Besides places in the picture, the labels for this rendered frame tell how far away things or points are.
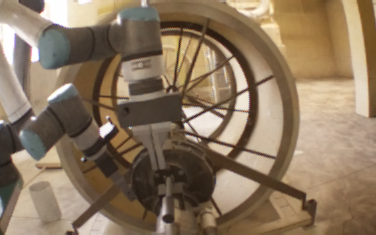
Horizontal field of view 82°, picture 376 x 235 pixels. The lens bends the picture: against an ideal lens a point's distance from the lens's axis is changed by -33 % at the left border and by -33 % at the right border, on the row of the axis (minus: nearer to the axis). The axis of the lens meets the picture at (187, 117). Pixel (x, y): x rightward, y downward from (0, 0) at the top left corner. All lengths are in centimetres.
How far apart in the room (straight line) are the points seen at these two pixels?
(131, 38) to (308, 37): 1311
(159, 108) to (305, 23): 1313
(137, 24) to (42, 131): 33
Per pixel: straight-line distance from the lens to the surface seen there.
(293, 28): 1326
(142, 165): 96
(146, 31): 59
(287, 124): 192
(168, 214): 66
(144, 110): 62
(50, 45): 59
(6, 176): 126
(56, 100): 71
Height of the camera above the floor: 132
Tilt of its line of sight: 11 degrees down
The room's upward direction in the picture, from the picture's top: 8 degrees counter-clockwise
